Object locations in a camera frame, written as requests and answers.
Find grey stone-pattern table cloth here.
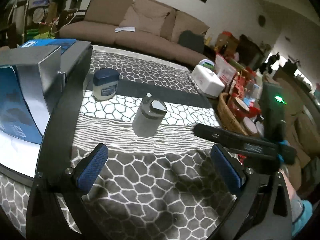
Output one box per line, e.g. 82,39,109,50
1,46,235,239

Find grey bottle with cap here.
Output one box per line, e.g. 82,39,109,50
132,93,167,138

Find brown sofa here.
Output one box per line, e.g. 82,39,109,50
59,0,209,68

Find black storage bin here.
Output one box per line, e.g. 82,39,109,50
1,40,93,186

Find white wipes box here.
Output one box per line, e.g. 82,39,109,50
191,59,225,98

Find blue UTO sportswear box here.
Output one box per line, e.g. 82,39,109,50
1,46,63,144

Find blue-lid vaseline jar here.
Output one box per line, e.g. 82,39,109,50
93,68,120,101

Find wicker basket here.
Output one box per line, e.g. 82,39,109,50
217,92,248,135

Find white papers on sofa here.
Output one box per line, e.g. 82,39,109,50
114,27,136,33

